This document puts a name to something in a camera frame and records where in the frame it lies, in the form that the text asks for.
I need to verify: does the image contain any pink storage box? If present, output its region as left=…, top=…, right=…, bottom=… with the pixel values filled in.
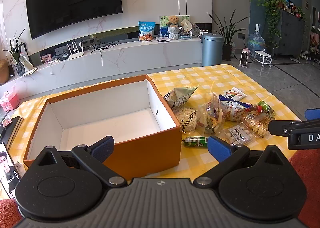
left=0, top=91, right=20, bottom=112

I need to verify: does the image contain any orange cardboard box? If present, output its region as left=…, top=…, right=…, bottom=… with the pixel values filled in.
left=23, top=75, right=182, bottom=179

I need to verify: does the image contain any blue snack bag on cabinet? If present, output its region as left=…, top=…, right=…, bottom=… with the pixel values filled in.
left=139, top=21, right=156, bottom=41

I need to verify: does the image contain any dried vegetable chips bag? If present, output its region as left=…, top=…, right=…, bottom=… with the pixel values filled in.
left=196, top=93, right=227, bottom=136

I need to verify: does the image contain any blue water jug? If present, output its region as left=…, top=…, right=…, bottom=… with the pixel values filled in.
left=248, top=24, right=265, bottom=56

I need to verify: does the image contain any golden brown vase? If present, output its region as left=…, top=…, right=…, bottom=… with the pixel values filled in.
left=0, top=60, right=10, bottom=84

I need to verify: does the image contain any blue white snack bag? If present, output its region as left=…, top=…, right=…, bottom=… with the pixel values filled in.
left=219, top=95, right=253, bottom=122

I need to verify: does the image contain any white candy balls bag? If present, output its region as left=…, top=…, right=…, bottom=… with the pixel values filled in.
left=223, top=123, right=254, bottom=146

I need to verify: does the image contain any smartphone showing video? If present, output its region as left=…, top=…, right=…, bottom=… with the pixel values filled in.
left=0, top=142, right=21, bottom=199

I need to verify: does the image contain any puffed rice snack bag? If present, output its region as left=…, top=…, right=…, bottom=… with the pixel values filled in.
left=173, top=106, right=197, bottom=134

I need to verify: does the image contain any hanging green ivy plant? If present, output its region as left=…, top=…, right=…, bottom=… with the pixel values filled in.
left=257, top=0, right=285, bottom=48

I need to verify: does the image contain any black book stack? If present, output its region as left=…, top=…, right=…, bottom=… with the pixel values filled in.
left=1, top=116, right=23, bottom=148

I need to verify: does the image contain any green snack packet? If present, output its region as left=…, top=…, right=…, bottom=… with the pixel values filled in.
left=255, top=101, right=276, bottom=117

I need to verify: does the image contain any white wifi router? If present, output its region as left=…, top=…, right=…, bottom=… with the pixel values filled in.
left=67, top=41, right=84, bottom=60

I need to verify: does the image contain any pink white space heater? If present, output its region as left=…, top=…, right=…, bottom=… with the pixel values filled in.
left=239, top=48, right=250, bottom=68

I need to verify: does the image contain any yellow checkered tablecloth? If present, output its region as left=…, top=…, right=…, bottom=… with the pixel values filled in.
left=9, top=64, right=297, bottom=179

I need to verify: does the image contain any plant in blue vase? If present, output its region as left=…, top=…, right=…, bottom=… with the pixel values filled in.
left=3, top=29, right=25, bottom=76

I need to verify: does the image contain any clear nut snack bag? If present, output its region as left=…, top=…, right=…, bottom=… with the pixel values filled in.
left=239, top=111, right=274, bottom=138

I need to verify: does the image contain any dark grey drawer cabinet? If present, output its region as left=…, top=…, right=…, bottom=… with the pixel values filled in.
left=276, top=11, right=305, bottom=59

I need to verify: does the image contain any green white snack bag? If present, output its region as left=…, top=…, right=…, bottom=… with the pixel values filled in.
left=163, top=87, right=197, bottom=110

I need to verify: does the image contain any small white round stool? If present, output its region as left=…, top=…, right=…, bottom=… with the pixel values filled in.
left=254, top=50, right=272, bottom=68

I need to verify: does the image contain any blue round trash bin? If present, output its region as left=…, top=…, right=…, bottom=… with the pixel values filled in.
left=201, top=32, right=223, bottom=67

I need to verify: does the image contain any white orange snack packet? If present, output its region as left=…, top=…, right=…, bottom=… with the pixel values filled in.
left=222, top=87, right=247, bottom=101

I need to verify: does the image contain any green sausage stick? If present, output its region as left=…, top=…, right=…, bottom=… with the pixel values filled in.
left=183, top=136, right=209, bottom=148

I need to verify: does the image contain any white marble tv cabinet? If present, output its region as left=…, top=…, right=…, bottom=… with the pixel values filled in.
left=1, top=38, right=202, bottom=99

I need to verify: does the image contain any potted long leaf plant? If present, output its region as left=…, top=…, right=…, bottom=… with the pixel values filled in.
left=207, top=10, right=249, bottom=61

